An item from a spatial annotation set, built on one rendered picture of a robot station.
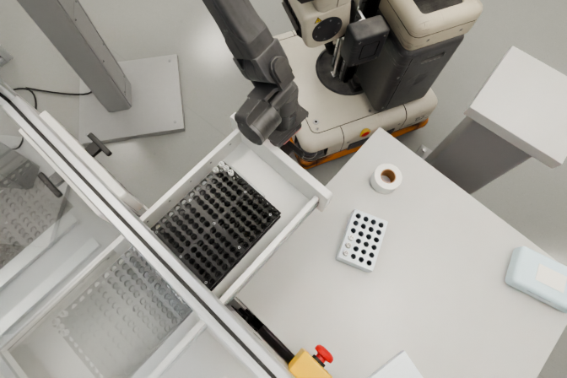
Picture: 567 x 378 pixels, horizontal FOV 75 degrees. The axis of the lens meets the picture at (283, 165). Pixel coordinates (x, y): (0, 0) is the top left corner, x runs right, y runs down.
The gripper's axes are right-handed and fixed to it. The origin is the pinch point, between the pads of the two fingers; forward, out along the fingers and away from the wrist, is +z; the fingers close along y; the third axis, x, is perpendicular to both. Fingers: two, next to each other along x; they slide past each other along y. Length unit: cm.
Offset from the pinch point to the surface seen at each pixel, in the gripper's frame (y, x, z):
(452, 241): -13.6, 45.0, 14.1
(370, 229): -1.7, 28.4, 12.6
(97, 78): 10, -96, 57
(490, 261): -16, 54, 14
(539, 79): -71, 38, 13
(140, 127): 10, -83, 86
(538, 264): -21, 61, 10
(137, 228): 34.5, -3.8, -8.8
